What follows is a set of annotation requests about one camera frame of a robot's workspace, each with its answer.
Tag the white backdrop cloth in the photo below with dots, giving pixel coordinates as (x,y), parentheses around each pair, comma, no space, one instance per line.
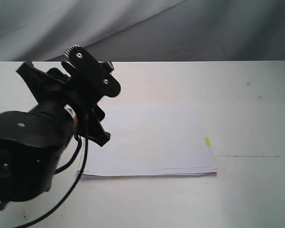
(143,30)

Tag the yellow sticky tab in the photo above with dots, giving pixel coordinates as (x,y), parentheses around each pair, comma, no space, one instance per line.
(208,143)

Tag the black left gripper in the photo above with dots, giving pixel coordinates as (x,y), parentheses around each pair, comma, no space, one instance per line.
(84,84)

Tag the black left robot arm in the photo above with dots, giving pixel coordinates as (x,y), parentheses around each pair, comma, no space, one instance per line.
(32,142)

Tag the white paper stack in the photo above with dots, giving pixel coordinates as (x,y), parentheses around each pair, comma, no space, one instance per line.
(152,140)

